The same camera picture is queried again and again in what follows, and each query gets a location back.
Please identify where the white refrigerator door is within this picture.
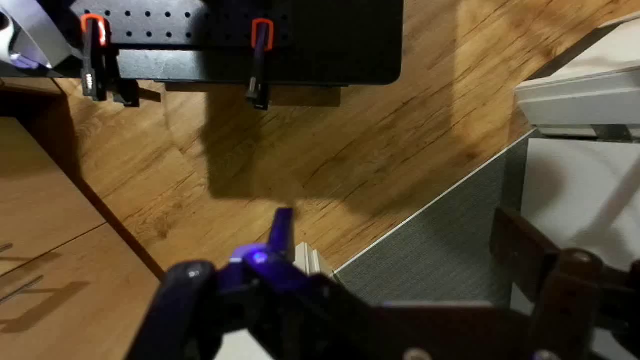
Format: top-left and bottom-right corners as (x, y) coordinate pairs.
(514, 15), (640, 268)

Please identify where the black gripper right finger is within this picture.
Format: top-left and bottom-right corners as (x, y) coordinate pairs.
(488, 206), (640, 360)

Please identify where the white rounded plastic shell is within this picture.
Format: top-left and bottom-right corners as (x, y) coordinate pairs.
(0, 0), (75, 72)

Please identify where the metal cabinet door handle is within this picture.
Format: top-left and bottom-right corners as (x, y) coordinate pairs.
(0, 255), (91, 336)

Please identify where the light wood kitchen cabinet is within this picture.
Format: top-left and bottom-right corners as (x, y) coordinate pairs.
(0, 75), (167, 360)

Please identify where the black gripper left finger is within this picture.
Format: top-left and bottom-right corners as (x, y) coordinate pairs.
(126, 206), (401, 360)

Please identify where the black clamp with orange tip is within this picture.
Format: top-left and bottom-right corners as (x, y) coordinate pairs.
(78, 11), (144, 109)
(241, 15), (278, 112)

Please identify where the light wood cabinet door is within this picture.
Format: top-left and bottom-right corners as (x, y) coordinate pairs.
(0, 221), (164, 360)
(0, 115), (108, 263)

